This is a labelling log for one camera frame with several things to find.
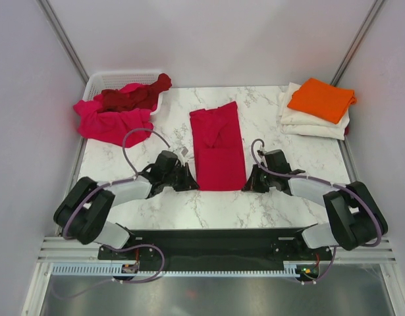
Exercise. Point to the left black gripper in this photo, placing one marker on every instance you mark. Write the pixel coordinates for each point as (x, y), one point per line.
(190, 184)

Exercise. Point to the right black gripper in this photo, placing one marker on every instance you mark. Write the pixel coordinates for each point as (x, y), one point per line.
(253, 182)

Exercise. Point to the crimson red t shirt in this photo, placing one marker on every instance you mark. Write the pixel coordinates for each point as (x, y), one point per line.
(218, 149)

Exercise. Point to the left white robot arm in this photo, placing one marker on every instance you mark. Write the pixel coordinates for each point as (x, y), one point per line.
(83, 213)

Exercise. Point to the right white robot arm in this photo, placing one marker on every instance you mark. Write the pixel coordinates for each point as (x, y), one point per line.
(354, 218)

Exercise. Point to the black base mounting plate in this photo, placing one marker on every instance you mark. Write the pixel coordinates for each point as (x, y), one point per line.
(239, 248)

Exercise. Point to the folded white t shirt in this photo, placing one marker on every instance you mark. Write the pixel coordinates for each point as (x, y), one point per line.
(296, 122)

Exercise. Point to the pink magenta t shirt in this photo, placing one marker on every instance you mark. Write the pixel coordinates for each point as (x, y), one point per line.
(105, 119)

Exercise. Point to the dark red t shirt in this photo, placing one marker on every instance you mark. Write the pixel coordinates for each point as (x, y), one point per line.
(135, 96)

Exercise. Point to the folded orange t shirt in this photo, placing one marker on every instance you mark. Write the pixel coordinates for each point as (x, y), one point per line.
(322, 100)

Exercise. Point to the white plastic laundry basket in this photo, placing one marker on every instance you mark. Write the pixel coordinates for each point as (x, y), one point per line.
(124, 81)

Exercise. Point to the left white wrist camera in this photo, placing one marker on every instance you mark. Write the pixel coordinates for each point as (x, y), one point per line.
(183, 151)

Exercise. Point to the white slotted cable duct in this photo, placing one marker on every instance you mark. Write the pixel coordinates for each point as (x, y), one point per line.
(121, 270)

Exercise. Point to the aluminium frame extrusion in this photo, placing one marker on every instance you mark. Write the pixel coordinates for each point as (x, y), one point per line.
(57, 249)

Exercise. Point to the right wall aluminium rail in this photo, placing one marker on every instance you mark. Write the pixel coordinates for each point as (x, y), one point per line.
(372, 14)

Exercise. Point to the wall aluminium rail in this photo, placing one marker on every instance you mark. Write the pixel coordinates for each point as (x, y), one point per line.
(63, 38)
(372, 14)

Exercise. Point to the left wall aluminium rail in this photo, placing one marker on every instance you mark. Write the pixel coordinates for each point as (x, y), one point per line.
(63, 38)

